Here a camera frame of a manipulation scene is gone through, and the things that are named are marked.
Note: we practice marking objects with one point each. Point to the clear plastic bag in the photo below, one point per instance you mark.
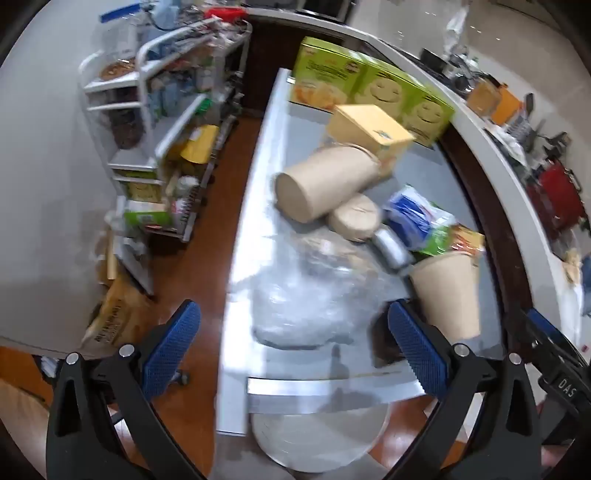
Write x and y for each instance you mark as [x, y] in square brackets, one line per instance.
[314, 286]

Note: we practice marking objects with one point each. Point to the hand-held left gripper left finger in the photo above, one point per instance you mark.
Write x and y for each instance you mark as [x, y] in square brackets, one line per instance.
[173, 344]

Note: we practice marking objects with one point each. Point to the curved white-topped counter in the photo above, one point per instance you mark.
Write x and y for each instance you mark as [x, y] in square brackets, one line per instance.
[498, 170]

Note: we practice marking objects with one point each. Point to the blue white packet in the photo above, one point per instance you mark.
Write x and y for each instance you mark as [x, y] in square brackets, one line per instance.
[411, 212]

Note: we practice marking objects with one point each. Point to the green snack bag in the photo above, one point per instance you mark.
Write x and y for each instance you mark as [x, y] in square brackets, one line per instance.
[438, 242]

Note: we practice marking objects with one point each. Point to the brown paper cup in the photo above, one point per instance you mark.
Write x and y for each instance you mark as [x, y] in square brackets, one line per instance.
[448, 295]

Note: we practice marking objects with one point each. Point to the green smiley snack box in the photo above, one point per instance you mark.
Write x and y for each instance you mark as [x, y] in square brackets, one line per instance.
[383, 87]
[427, 115]

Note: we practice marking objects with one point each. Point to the small green box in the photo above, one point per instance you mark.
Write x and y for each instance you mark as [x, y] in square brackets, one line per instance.
[145, 218]

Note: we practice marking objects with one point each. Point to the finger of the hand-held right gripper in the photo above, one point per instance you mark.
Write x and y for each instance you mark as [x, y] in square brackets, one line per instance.
[568, 390]
[547, 332]

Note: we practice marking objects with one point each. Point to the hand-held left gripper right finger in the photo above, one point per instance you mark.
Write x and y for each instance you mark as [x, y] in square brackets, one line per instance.
[415, 346]

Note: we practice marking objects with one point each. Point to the silver sachet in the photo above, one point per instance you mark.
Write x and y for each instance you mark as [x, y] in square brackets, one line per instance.
[390, 249]

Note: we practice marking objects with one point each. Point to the brown paper bag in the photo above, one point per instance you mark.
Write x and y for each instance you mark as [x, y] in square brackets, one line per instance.
[117, 314]

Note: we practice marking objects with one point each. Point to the green chip-print snack box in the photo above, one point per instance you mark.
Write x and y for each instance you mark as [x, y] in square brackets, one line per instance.
[323, 69]

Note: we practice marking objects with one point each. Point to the crumpled paper napkin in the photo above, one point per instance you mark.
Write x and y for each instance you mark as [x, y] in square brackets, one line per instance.
[573, 265]

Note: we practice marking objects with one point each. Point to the yellow cardboard box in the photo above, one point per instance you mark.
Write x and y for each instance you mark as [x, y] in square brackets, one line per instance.
[369, 127]

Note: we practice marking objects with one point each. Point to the yellow packet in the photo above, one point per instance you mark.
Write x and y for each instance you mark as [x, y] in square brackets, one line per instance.
[198, 145]

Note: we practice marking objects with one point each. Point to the brown paper lid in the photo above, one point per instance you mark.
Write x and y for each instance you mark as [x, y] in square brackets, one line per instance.
[355, 217]

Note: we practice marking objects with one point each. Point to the metal utensil holder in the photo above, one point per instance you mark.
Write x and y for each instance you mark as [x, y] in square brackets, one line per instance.
[519, 124]

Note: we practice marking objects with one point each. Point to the brown canister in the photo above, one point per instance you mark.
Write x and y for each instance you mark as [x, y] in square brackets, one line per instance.
[482, 97]

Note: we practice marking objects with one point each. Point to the white round trash bin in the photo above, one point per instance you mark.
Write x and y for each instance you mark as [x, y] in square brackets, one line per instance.
[318, 438]

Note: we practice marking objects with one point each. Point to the red flat item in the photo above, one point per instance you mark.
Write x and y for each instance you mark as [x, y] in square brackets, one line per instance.
[224, 13]

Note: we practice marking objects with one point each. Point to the white metal storage rack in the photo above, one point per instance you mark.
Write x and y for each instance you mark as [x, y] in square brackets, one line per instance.
[143, 69]

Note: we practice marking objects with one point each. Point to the orange canister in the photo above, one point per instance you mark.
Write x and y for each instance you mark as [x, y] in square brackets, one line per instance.
[508, 106]

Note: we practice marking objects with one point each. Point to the red cooking pot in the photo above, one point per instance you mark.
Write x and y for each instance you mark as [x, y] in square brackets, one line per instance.
[561, 194]

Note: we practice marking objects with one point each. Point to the large brown paper tub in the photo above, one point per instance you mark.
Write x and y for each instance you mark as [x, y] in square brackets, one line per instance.
[332, 180]

